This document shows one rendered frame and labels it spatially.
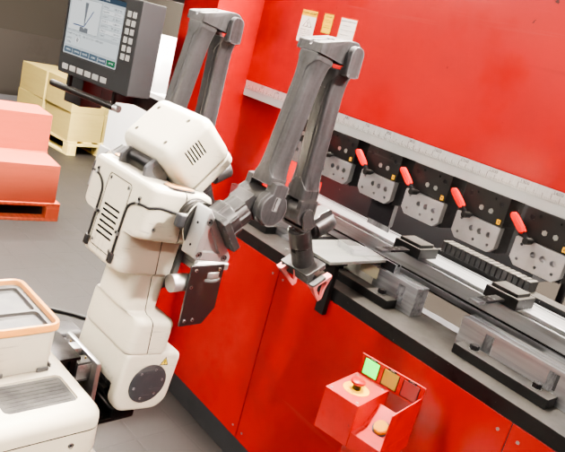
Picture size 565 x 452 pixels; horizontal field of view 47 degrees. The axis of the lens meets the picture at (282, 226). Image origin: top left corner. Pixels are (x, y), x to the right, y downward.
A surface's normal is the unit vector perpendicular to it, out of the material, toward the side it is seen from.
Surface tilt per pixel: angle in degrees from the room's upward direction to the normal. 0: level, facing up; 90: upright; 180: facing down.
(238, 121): 90
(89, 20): 90
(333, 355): 90
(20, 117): 90
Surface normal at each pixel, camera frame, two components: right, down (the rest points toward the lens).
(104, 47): -0.58, 0.08
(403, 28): -0.76, -0.01
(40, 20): 0.65, 0.36
